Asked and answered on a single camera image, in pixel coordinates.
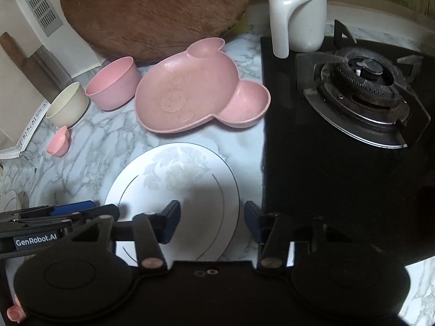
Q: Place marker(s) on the pink bowl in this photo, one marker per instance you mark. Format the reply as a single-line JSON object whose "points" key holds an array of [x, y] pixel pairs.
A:
{"points": [[115, 91]]}

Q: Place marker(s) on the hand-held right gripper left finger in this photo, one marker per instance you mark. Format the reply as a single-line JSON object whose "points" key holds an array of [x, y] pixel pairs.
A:
{"points": [[171, 222]]}

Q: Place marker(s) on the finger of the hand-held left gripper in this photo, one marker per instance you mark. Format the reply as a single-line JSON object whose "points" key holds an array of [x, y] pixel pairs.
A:
{"points": [[102, 211], [73, 207]]}

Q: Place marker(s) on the person's left hand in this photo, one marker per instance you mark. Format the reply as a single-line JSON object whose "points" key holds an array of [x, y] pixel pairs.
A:
{"points": [[14, 313]]}

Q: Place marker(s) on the black glass cooktop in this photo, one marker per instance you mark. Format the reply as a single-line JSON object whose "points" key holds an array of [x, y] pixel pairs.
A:
{"points": [[323, 163]]}

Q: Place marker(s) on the white mug with steel rim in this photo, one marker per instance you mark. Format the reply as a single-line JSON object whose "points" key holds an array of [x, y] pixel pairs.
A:
{"points": [[306, 23]]}

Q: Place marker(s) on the black pot support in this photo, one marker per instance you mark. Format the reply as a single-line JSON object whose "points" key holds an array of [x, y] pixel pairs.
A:
{"points": [[416, 115]]}

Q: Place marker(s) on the round wooden cutting board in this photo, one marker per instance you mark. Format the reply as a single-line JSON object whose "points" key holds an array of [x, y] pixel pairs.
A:
{"points": [[153, 13]]}

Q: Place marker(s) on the cream bowl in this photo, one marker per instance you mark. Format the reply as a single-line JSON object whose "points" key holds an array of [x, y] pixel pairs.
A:
{"points": [[68, 112]]}

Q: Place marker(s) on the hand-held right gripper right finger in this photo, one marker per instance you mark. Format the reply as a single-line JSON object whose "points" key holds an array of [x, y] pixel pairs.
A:
{"points": [[253, 222]]}

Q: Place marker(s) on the pink bear-shaped plate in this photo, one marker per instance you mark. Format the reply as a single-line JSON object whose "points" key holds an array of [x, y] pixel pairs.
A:
{"points": [[176, 88]]}

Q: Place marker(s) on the grey vent grille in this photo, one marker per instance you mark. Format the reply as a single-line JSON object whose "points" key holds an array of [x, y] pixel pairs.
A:
{"points": [[40, 3]]}

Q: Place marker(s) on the white patterned trim strip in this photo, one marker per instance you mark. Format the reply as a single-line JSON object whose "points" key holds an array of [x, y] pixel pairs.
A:
{"points": [[30, 129]]}

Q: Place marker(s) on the white floral plate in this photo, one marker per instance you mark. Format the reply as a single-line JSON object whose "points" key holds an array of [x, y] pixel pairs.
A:
{"points": [[190, 183]]}

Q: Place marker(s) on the small pink heart dish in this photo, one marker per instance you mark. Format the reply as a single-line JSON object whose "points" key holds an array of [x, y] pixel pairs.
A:
{"points": [[59, 146]]}

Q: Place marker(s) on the gas burner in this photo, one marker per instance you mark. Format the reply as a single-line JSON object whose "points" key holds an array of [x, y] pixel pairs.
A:
{"points": [[367, 71]]}

